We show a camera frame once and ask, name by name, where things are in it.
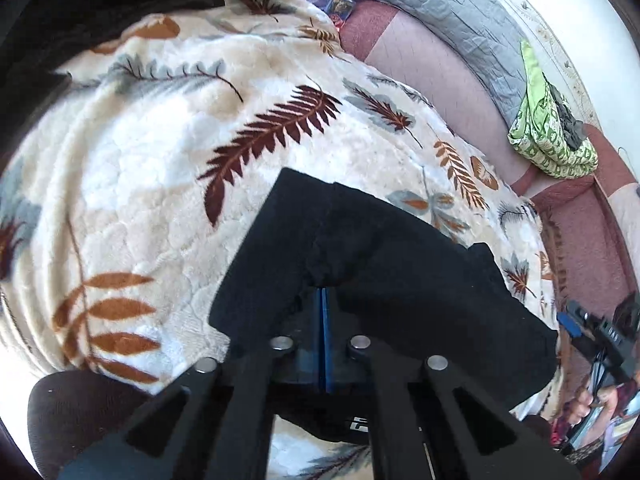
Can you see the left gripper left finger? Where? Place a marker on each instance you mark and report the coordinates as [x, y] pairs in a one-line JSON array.
[[215, 420]]

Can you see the person right hand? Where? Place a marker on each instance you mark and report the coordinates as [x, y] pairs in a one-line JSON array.
[[582, 403]]

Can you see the black jacket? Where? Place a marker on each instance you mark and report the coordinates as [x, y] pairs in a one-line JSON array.
[[38, 36]]

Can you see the dark grey cloth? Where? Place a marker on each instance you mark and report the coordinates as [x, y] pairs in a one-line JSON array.
[[573, 129]]

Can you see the leaf pattern fleece blanket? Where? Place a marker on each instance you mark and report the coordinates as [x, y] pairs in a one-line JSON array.
[[126, 204]]

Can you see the black pants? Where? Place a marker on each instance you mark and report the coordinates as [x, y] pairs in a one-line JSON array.
[[410, 285]]

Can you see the black chair seat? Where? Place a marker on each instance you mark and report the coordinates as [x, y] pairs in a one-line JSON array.
[[68, 411]]

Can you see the green patterned folded blanket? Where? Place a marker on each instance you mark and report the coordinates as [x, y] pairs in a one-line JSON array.
[[536, 132]]

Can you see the colourful small box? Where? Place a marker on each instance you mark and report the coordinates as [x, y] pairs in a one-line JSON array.
[[340, 10]]

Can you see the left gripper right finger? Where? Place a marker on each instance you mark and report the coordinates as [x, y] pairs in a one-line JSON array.
[[426, 418]]

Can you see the grey quilted pillow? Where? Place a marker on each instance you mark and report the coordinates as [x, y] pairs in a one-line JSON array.
[[486, 37]]

